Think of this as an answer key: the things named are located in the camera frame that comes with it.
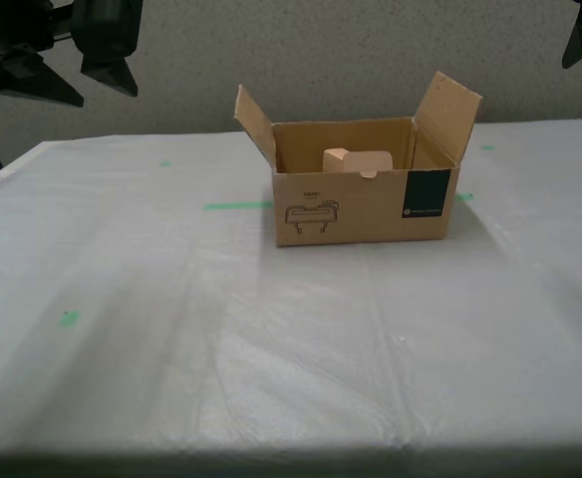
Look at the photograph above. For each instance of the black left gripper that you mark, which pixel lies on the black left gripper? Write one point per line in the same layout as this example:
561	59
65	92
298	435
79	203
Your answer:
106	27

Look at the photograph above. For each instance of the light wooden block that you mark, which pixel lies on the light wooden block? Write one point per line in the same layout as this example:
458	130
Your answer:
332	157

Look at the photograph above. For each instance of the brown cardboard box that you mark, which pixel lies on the brown cardboard box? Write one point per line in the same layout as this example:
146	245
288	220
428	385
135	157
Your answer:
351	219

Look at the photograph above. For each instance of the long green tape strip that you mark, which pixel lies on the long green tape strip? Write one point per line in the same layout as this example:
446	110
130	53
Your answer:
464	196
236	205

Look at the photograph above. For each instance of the white plastic table cover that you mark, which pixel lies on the white plastic table cover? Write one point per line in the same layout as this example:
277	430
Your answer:
171	323

